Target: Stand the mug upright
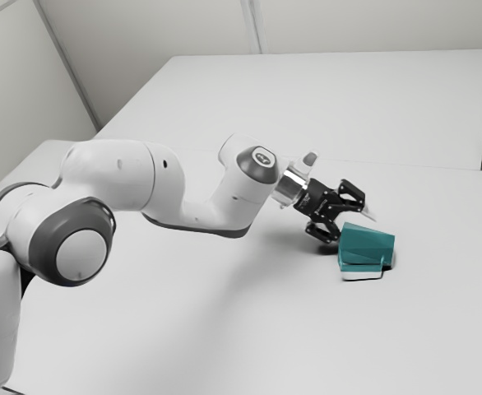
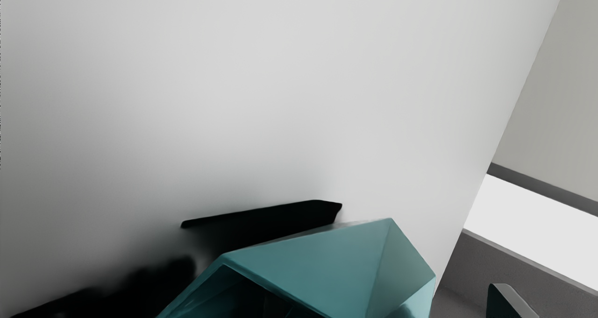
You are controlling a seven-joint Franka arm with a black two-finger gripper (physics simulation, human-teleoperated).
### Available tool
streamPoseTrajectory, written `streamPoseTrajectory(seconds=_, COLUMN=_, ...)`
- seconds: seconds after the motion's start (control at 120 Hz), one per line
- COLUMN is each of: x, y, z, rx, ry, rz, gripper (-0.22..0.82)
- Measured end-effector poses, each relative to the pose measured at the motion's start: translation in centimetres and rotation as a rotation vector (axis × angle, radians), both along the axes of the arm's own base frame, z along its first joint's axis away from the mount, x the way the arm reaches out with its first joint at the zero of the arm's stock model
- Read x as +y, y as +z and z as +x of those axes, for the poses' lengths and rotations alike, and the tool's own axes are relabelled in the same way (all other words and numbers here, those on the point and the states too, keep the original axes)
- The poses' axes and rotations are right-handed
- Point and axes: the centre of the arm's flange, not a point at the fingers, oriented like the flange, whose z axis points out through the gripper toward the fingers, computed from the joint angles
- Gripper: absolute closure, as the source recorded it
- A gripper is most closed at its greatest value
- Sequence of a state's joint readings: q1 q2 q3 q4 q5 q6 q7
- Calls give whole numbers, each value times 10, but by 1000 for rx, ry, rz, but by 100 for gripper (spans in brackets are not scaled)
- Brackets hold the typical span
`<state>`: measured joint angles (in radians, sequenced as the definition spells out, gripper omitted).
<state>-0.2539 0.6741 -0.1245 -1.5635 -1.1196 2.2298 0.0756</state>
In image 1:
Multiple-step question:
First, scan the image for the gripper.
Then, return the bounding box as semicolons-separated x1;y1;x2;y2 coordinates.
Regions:
293;177;377;246

